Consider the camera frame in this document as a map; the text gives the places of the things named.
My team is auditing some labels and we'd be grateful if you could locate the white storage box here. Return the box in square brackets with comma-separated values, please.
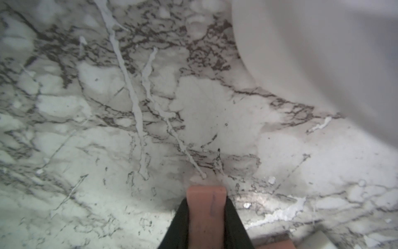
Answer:
[232, 1, 398, 146]

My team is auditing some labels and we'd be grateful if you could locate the pink eraser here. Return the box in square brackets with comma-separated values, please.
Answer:
[187, 185, 227, 249]
[256, 240, 296, 249]

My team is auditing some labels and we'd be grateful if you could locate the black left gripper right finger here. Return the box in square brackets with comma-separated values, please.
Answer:
[224, 197, 255, 249]

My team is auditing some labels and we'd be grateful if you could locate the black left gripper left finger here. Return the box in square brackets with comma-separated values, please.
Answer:
[158, 198, 189, 249]

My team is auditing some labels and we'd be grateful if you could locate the white eraser upper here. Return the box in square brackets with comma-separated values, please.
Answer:
[297, 231, 337, 249]

